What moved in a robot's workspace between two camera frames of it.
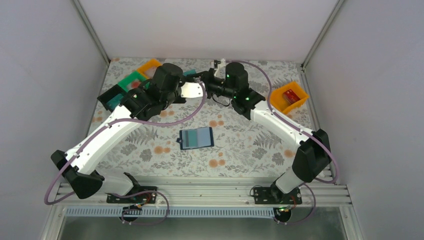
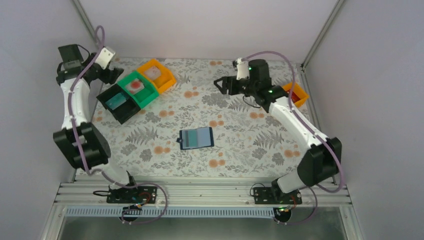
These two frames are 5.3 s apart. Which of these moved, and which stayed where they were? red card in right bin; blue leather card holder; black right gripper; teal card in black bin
Moved: black right gripper
Stayed: blue leather card holder; red card in right bin; teal card in black bin
